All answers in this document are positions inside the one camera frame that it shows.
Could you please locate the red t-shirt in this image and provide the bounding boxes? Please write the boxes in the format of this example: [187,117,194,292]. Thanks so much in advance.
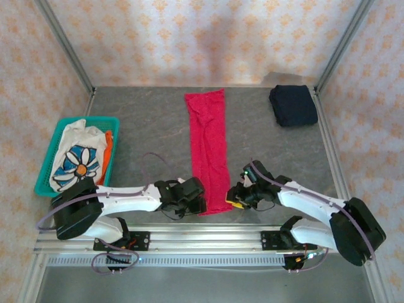
[184,88,232,217]

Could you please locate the small green circuit board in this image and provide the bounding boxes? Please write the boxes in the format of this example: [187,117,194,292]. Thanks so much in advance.
[296,249,326,263]

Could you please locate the orange t-shirt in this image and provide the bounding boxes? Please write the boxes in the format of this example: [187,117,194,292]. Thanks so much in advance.
[94,130,114,187]

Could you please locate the folded navy t-shirt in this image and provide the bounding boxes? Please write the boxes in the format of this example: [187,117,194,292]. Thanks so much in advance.
[268,84,319,128]

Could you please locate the white flower print t-shirt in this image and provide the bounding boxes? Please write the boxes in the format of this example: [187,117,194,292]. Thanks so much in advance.
[50,119,109,193]

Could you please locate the teal plastic basket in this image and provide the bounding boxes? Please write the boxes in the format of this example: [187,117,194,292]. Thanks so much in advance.
[33,116,121,199]

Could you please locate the aluminium mounting rail beam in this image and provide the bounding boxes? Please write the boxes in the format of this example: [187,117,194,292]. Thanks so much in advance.
[33,222,379,254]

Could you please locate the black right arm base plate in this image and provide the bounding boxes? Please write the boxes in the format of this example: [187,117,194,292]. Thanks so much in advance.
[260,229,304,252]

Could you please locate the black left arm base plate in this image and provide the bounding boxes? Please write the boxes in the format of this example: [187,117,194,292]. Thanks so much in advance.
[93,231,150,253]

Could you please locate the slotted grey cable duct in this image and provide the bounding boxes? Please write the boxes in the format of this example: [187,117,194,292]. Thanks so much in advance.
[47,254,287,268]

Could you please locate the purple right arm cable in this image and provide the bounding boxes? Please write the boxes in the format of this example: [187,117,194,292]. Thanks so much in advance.
[251,157,377,274]

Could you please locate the aluminium frame leg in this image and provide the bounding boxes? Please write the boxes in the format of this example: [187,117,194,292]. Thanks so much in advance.
[362,252,396,303]
[18,252,48,303]

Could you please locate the aluminium frame post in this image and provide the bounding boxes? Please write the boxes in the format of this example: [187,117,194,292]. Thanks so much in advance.
[33,0,97,95]
[314,0,378,95]

